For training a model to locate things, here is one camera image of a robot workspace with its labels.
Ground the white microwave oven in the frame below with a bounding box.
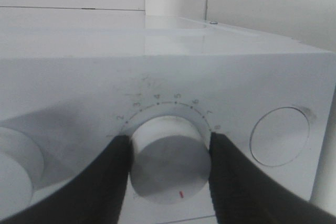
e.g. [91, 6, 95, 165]
[1, 8, 335, 223]

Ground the white microwave knob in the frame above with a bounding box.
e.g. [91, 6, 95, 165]
[1, 127, 44, 207]
[130, 115, 211, 205]

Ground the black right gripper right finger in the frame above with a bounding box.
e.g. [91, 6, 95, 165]
[209, 132, 335, 223]

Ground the round white door button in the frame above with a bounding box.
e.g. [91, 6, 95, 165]
[249, 106, 310, 167]

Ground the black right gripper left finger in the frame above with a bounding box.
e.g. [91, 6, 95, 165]
[2, 135, 131, 223]

